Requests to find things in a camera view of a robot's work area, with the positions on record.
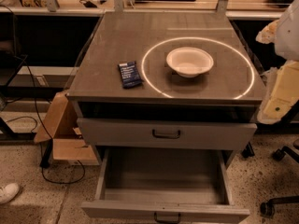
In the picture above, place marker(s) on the black cabinet caster wheel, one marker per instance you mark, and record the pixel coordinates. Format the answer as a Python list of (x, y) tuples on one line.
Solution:
[(248, 151)]

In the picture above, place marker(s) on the grey drawer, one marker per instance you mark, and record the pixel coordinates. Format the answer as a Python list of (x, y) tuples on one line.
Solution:
[(166, 134), (166, 186)]

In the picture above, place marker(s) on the grey top drawer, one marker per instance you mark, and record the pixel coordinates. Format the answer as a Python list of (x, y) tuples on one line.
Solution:
[(166, 134)]

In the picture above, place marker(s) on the grey drawer cabinet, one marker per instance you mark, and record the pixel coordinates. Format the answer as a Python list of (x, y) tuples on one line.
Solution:
[(230, 92)]

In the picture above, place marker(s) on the white paper bowl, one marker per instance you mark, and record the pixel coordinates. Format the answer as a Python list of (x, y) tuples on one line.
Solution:
[(189, 62)]

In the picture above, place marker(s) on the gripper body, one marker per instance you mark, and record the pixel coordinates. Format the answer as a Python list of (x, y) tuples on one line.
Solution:
[(289, 34)]

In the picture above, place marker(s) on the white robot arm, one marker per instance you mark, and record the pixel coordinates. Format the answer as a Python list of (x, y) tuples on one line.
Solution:
[(284, 33)]

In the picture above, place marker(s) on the white sneaker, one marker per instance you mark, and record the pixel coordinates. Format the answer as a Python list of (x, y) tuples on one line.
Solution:
[(8, 192)]

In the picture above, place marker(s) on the blue snack bar wrapper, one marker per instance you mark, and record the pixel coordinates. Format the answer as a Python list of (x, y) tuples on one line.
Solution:
[(130, 76)]

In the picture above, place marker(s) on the brown cardboard box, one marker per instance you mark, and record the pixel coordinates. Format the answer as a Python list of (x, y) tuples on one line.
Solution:
[(60, 127)]

